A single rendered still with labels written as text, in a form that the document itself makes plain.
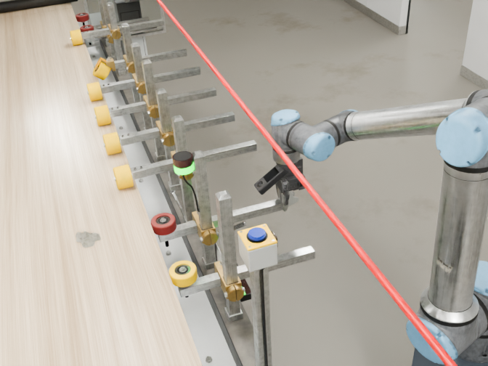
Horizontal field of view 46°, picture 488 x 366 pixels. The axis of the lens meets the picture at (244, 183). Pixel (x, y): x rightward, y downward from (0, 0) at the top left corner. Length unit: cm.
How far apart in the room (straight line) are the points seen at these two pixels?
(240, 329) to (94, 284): 45
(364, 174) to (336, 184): 21
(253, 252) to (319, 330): 148
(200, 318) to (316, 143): 69
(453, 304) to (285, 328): 125
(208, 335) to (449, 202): 88
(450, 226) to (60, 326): 102
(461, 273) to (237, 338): 67
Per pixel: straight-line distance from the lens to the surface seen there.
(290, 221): 329
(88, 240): 186
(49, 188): 218
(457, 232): 147
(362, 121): 175
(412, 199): 352
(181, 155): 174
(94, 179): 217
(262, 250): 128
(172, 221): 188
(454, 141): 134
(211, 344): 188
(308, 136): 174
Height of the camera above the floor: 206
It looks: 35 degrees down
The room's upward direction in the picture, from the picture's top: 4 degrees counter-clockwise
